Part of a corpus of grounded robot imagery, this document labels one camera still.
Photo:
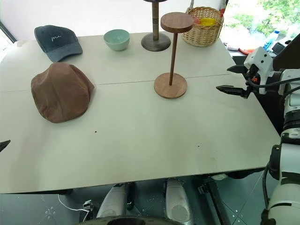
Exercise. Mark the small black device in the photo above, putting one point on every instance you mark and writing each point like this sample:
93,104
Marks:
279,47

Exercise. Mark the brown flat cap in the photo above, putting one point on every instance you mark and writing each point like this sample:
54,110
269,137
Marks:
61,90

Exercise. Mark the woven wicker basket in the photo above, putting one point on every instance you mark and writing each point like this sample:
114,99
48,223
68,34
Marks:
202,35

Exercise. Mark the dark wooden hat stand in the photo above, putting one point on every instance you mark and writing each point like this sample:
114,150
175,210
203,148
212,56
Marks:
155,41

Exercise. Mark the pink toy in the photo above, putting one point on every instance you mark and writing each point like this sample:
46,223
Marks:
197,20

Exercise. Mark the silver robot leg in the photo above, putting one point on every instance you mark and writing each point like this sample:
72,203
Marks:
112,201
177,199

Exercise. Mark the black table frame leg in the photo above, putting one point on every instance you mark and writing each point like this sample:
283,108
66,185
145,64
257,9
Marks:
216,201

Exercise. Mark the light green ceramic bowl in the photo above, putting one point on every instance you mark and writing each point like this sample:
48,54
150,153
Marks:
116,40

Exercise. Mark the dark rounded robot base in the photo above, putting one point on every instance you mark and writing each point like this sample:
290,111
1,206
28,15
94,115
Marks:
138,221

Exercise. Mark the brown wooden hat stand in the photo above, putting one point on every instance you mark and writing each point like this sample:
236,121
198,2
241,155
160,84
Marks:
170,87

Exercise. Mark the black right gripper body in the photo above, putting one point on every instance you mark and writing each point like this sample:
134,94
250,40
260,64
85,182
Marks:
251,71

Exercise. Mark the dark grey baseball cap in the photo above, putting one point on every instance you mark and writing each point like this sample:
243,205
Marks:
56,43

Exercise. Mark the yellow toy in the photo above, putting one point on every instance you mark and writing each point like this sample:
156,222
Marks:
207,21

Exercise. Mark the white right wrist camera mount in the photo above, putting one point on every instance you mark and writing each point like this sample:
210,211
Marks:
260,59

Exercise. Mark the red flat item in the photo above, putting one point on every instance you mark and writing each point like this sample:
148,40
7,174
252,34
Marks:
246,50

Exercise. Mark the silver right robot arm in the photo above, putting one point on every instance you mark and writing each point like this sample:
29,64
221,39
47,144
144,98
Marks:
289,164

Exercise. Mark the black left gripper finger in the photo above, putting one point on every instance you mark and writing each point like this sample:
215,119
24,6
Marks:
4,144

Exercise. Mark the silver left robot leg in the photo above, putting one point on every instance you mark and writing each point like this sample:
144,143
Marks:
112,201

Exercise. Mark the silver right robot leg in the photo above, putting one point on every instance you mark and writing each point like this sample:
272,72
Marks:
177,199

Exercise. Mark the blue plastic bottle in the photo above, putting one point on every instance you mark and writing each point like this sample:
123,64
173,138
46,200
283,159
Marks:
272,39

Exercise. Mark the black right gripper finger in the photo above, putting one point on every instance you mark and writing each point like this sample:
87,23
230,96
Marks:
236,69
230,89

